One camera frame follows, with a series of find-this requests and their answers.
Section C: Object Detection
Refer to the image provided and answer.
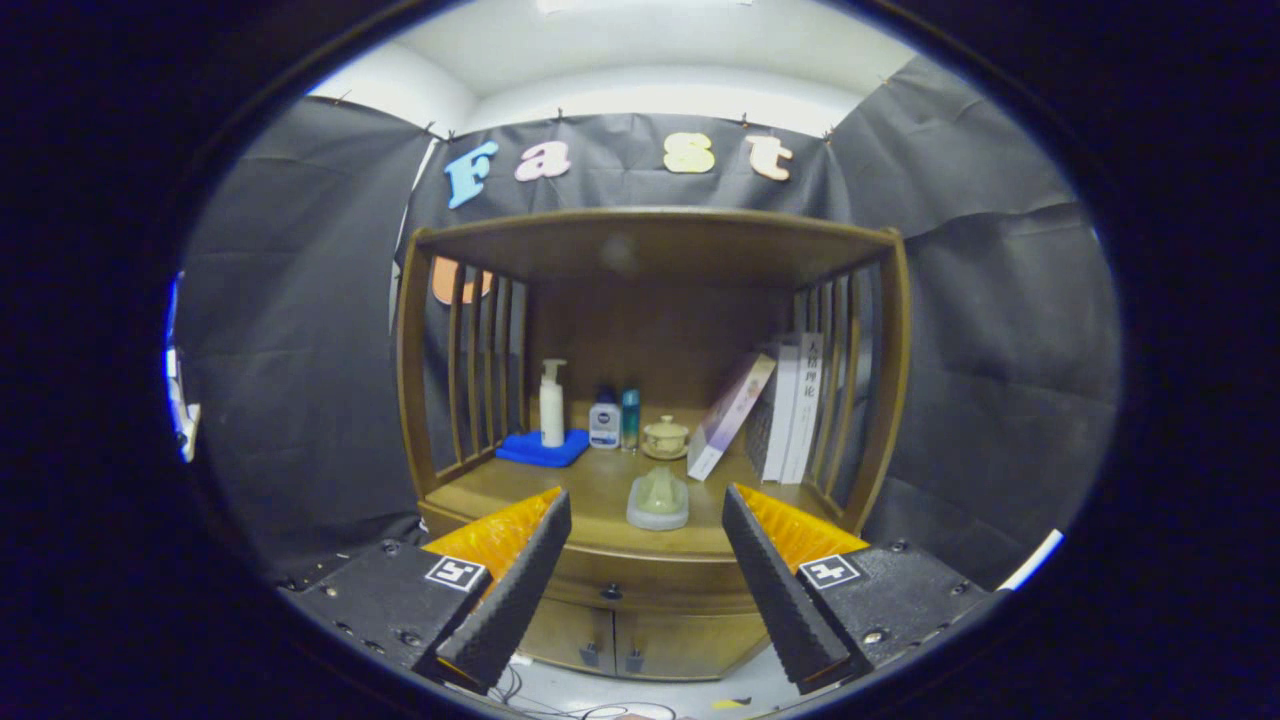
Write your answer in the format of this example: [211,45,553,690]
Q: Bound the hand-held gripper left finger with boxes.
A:
[280,488,573,696]

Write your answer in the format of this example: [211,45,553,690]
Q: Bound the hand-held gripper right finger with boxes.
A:
[722,484,991,696]

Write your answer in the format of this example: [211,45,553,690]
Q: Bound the wooden drawer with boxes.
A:
[545,545,766,616]

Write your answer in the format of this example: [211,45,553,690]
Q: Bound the pale green ceramic tea pitcher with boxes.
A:
[626,466,691,532]

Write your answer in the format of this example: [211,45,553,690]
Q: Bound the wooden cabinet door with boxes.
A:
[615,608,771,683]
[515,598,618,676]

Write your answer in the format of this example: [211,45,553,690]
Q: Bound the wooden countertop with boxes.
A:
[420,445,866,561]

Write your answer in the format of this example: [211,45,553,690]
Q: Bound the wooden cabinet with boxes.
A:
[393,207,913,683]

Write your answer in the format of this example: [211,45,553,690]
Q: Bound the blue cloth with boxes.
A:
[495,428,591,468]

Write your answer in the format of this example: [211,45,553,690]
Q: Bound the white pump bottle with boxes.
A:
[539,359,568,449]

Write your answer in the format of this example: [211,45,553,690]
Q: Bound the leaning purple white book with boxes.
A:
[687,352,778,482]

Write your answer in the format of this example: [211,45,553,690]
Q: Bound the white book black spine print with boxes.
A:
[783,333,826,486]

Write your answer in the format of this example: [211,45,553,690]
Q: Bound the white lotion bottle blue cap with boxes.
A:
[588,386,622,450]

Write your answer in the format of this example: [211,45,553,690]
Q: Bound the lidded beige tea cup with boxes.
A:
[642,415,691,461]

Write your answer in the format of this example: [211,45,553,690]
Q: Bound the black backdrop cloth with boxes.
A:
[170,55,1123,591]

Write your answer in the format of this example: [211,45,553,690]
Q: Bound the floor cables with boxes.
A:
[495,665,681,720]

